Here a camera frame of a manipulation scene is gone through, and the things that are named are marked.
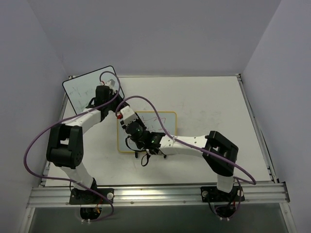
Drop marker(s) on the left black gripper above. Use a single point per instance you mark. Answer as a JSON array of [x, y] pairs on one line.
[[102, 90]]

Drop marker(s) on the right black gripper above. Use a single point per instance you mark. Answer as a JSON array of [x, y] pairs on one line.
[[131, 124]]

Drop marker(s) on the yellow framed whiteboard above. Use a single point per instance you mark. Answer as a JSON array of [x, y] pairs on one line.
[[150, 120]]

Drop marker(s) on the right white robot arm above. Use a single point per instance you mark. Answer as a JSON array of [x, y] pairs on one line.
[[218, 151]]

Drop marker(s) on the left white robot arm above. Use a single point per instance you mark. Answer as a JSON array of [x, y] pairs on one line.
[[65, 146]]

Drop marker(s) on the black framed whiteboard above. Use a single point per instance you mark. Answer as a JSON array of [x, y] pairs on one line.
[[81, 89]]

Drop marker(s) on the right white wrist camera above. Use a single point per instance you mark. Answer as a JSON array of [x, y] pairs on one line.
[[126, 115]]

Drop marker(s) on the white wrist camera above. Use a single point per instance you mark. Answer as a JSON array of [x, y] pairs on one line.
[[110, 83], [126, 115]]

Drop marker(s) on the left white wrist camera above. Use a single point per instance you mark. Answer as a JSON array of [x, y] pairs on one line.
[[110, 83]]

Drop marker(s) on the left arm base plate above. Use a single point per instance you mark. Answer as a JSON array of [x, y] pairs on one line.
[[84, 197]]

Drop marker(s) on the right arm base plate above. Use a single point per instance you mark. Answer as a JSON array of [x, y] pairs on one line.
[[212, 194]]

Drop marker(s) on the aluminium mounting rail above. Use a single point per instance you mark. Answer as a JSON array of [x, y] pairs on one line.
[[165, 195]]

